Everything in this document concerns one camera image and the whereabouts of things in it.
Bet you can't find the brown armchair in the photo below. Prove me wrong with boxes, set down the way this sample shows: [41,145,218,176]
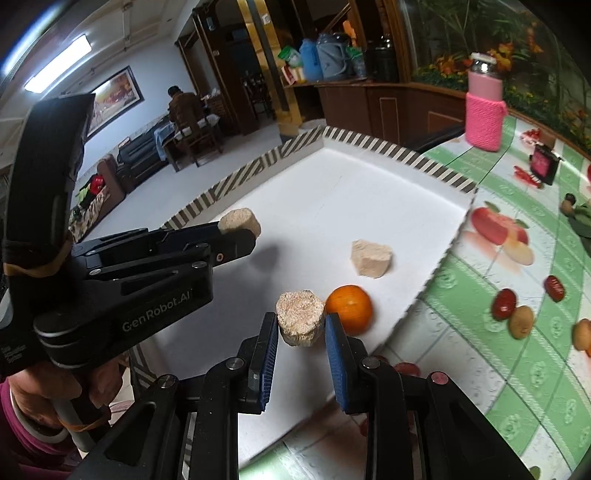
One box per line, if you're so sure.
[69,154,126,243]

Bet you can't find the red date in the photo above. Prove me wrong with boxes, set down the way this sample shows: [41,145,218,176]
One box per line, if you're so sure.
[491,288,517,321]
[543,275,567,303]

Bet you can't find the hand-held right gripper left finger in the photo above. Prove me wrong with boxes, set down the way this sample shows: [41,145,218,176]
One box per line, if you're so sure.
[69,312,280,480]

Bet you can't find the black pot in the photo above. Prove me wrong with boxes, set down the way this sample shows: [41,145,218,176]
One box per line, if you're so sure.
[369,39,400,84]

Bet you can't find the brown round fruit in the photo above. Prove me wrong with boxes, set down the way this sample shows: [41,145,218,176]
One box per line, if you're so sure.
[573,319,591,352]

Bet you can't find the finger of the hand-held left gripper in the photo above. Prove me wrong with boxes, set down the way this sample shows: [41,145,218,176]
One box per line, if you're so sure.
[74,222,257,306]

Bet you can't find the framed wall picture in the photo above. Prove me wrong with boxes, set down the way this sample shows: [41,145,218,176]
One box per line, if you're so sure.
[85,65,145,139]

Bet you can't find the wooden chair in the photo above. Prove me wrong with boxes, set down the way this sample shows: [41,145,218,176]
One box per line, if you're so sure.
[173,122,225,168]

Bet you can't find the ceiling light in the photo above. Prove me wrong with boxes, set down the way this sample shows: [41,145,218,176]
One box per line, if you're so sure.
[24,34,92,93]

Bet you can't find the green fruit print tablecloth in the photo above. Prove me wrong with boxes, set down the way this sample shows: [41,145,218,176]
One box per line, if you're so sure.
[240,115,591,480]

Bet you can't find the green bok choy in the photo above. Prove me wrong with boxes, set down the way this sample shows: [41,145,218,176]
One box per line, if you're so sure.
[567,198,591,252]

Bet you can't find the wooden cabinet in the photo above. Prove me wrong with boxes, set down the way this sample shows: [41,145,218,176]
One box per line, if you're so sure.
[318,78,465,148]

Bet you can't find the black jar with pink label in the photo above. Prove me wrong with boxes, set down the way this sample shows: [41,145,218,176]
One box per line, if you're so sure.
[529,144,561,186]

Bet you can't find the person's left hand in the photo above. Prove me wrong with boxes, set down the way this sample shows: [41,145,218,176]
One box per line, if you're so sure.
[9,357,123,431]

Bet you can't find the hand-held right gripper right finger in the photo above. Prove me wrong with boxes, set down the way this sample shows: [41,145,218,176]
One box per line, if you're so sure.
[324,314,536,480]

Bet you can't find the blue plastic jug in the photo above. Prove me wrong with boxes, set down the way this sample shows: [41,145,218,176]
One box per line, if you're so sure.
[299,38,324,83]

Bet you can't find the bottle with pink knitted sleeve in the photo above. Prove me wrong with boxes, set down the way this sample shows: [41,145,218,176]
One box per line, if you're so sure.
[464,52,509,152]

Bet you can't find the tan oval fruit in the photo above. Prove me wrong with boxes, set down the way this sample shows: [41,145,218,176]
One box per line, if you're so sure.
[509,305,535,340]

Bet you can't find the black sofa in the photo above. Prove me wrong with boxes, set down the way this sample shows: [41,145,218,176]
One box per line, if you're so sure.
[115,134,169,178]

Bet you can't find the green white bag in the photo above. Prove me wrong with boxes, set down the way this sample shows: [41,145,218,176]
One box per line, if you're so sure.
[277,45,305,84]

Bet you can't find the beige rice cake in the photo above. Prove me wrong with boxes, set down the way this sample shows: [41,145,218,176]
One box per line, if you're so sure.
[218,208,262,238]

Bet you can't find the orange tangerine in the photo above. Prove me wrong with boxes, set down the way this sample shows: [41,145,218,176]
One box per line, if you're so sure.
[325,285,374,336]

